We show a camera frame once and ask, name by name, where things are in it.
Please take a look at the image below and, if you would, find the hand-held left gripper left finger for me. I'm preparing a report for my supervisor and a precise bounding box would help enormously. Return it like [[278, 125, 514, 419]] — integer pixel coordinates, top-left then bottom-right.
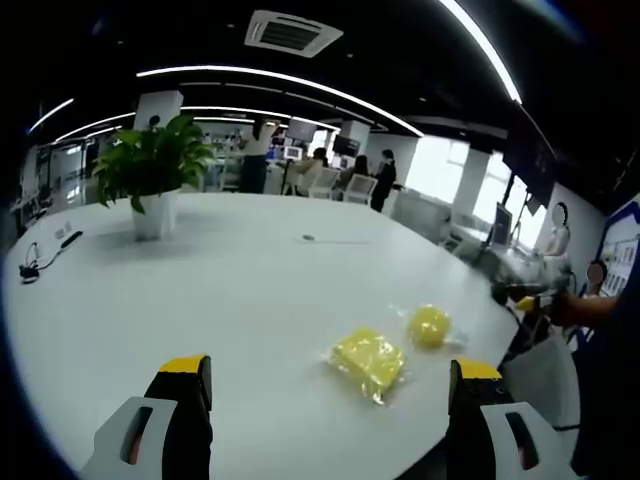
[[79, 353, 214, 480]]

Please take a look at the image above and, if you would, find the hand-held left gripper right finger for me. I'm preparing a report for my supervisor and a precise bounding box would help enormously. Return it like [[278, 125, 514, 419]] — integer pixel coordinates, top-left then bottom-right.
[[447, 357, 576, 480]]

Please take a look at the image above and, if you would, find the yellow round silicone block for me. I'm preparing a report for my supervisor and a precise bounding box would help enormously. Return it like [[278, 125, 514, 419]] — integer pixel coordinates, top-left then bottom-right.
[[405, 303, 454, 351]]

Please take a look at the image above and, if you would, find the yellow square silicone block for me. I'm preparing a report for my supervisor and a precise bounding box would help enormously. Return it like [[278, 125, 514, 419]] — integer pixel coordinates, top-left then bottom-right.
[[327, 326, 409, 406]]

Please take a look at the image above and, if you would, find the person's right hand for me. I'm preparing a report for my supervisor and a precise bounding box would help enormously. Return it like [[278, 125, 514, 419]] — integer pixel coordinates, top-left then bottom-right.
[[548, 291, 585, 330]]

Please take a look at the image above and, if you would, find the monitor on stand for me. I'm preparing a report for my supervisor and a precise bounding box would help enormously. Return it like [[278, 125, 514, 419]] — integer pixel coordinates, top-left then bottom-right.
[[492, 202, 515, 247]]

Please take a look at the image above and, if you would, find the person's dark blue clothing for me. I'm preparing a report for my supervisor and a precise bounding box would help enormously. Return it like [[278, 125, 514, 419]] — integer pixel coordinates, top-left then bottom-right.
[[569, 199, 640, 479]]

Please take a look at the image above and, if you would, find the white office chair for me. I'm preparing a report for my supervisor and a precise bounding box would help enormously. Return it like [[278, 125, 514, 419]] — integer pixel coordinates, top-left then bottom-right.
[[305, 167, 341, 199], [342, 173, 378, 204]]

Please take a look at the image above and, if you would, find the green potted plant white pot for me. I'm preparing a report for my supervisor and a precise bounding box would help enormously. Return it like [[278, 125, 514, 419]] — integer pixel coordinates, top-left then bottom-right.
[[92, 114, 217, 242]]

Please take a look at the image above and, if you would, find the hanging black monitor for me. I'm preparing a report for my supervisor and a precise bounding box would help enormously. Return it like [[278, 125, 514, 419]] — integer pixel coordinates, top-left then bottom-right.
[[285, 117, 319, 145]]

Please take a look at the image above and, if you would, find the ceiling air conditioner vent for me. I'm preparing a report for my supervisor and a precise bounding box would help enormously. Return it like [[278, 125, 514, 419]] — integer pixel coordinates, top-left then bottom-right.
[[243, 9, 345, 59]]

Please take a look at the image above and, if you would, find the blue wall poster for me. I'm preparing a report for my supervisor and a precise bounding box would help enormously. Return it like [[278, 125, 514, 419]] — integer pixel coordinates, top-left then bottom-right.
[[597, 197, 640, 301]]

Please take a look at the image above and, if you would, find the large black wall screen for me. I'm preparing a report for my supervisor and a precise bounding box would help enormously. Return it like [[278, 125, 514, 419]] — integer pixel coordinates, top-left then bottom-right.
[[501, 99, 559, 207]]

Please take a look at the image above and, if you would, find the white cable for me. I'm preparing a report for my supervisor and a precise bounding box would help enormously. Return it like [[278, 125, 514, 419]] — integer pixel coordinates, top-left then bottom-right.
[[19, 241, 67, 281]]

